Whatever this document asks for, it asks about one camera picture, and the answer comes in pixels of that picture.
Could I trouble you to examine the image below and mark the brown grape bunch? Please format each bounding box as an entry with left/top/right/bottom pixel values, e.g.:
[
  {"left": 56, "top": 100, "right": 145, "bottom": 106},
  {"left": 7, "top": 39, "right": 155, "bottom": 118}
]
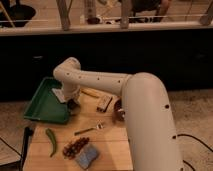
[{"left": 62, "top": 137, "right": 89, "bottom": 159}]

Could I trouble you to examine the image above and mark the dark red bowl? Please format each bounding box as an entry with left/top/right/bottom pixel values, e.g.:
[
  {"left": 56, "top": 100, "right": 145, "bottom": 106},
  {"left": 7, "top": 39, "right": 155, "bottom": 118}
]
[{"left": 114, "top": 100, "right": 125, "bottom": 121}]

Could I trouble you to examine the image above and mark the metal cup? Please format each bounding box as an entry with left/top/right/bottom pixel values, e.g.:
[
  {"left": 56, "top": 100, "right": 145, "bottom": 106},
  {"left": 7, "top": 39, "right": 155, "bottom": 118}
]
[{"left": 67, "top": 99, "right": 80, "bottom": 110}]

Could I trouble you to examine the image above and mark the green plastic tray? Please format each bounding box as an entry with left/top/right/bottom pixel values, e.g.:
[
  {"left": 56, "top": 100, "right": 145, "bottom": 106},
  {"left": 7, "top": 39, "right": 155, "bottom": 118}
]
[{"left": 24, "top": 77, "right": 69, "bottom": 124}]

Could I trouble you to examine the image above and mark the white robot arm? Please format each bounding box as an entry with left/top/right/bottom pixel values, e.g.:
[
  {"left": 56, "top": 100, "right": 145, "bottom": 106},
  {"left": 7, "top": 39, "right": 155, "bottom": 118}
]
[{"left": 53, "top": 57, "right": 184, "bottom": 171}]

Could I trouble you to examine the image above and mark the wooden block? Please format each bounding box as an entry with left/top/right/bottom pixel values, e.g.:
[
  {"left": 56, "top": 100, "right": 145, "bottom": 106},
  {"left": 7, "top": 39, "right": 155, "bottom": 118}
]
[{"left": 96, "top": 95, "right": 112, "bottom": 112}]

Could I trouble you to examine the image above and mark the blue sponge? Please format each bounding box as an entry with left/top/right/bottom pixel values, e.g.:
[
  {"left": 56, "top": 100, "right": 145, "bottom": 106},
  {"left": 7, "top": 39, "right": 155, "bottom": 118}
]
[{"left": 75, "top": 144, "right": 99, "bottom": 170}]

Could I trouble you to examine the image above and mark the green okra pod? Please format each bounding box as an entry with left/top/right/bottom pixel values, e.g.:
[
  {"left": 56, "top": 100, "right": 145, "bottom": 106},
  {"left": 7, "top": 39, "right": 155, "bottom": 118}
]
[{"left": 45, "top": 128, "right": 57, "bottom": 156}]

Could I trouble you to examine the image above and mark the grey cloth in tray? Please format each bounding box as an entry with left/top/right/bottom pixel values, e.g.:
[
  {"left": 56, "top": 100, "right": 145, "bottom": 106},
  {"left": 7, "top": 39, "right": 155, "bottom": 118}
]
[{"left": 52, "top": 88, "right": 65, "bottom": 103}]

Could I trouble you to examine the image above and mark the metal fork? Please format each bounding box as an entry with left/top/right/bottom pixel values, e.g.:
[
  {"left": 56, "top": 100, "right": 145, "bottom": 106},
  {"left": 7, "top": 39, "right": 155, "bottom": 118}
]
[{"left": 74, "top": 122, "right": 105, "bottom": 136}]

